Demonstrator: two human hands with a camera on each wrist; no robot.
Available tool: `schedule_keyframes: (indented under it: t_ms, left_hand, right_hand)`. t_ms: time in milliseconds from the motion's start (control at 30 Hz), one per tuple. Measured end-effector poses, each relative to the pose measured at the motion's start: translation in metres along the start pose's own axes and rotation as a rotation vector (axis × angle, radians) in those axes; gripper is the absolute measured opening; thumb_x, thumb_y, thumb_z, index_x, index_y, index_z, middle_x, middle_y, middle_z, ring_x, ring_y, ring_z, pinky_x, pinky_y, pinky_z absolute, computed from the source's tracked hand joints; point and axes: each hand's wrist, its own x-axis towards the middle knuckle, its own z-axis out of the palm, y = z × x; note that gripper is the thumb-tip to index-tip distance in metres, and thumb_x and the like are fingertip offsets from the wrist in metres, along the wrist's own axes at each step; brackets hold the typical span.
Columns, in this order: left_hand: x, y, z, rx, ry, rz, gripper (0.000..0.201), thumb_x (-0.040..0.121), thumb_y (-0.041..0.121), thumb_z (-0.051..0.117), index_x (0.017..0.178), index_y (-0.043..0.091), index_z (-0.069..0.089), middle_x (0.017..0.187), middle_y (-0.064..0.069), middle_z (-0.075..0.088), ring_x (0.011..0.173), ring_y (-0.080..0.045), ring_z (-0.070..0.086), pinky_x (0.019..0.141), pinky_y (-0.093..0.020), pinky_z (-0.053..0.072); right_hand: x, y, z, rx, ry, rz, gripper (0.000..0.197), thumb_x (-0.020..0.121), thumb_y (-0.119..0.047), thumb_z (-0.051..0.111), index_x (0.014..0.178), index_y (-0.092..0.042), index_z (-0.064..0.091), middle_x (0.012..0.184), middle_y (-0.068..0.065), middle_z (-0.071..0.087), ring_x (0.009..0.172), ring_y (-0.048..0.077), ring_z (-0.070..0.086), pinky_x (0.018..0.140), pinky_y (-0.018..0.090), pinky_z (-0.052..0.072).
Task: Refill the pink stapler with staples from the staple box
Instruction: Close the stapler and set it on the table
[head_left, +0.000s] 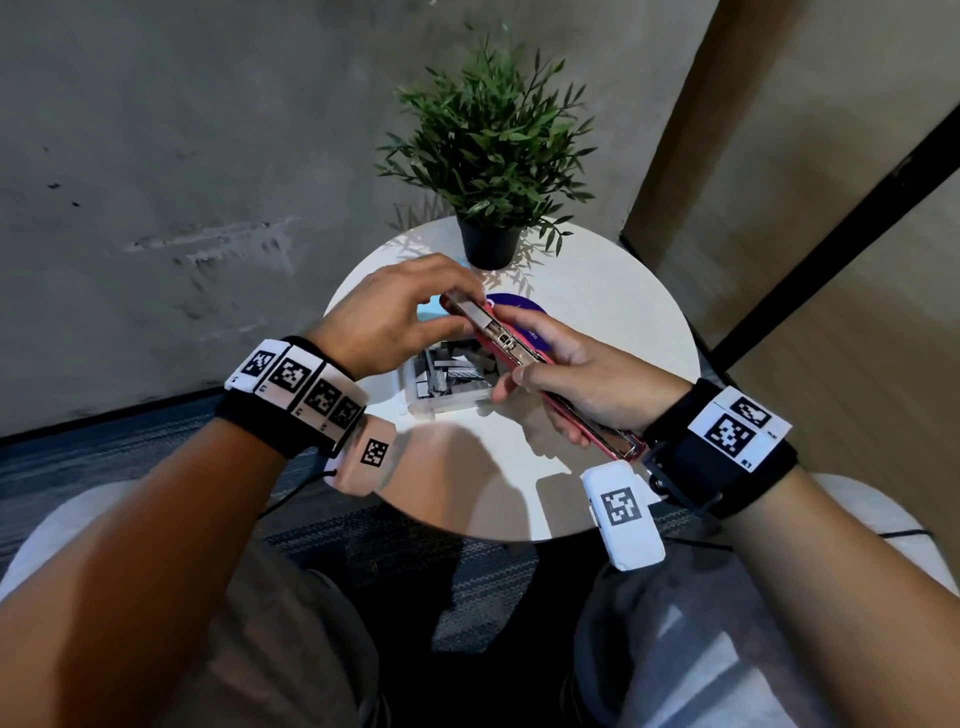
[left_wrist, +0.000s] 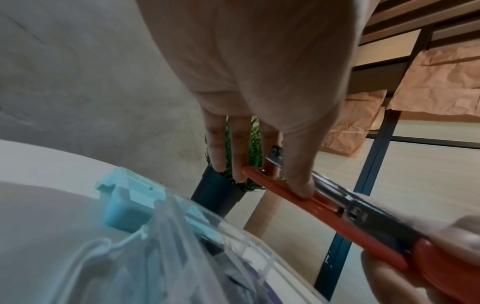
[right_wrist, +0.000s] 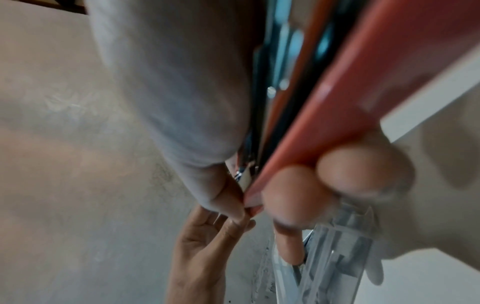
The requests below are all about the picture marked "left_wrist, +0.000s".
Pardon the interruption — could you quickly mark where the person's right hand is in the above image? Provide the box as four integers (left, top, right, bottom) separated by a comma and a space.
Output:
361, 215, 480, 304

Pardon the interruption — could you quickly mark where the person's left hand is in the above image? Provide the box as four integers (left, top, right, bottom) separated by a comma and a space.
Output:
134, 0, 376, 199

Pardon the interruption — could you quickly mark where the coral pink stapler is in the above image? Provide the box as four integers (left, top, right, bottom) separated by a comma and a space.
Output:
241, 145, 480, 297

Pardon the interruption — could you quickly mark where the clear plastic box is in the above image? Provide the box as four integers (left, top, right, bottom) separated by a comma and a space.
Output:
48, 178, 331, 304

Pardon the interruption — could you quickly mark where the crumpled brown paper sheet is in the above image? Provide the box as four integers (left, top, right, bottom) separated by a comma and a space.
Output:
386, 47, 480, 117
320, 89, 388, 155

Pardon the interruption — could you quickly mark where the green plant in black pot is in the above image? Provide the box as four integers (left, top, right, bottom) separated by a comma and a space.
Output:
190, 115, 286, 217

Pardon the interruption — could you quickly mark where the black metal frame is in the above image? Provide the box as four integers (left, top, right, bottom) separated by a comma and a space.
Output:
313, 23, 480, 301

